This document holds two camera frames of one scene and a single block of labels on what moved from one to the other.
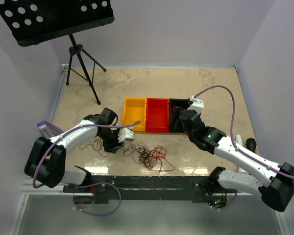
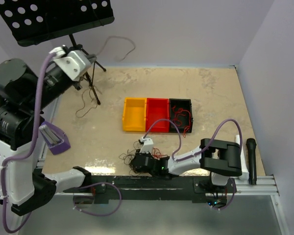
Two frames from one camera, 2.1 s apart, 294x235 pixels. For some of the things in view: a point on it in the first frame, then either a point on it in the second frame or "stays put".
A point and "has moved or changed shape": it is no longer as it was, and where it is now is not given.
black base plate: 142,189 stays put
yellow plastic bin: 134,109 stays put
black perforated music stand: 32,21 stays put
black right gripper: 180,108 -> 148,154
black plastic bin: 176,106 stays put
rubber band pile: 141,154 has moved or changed shape
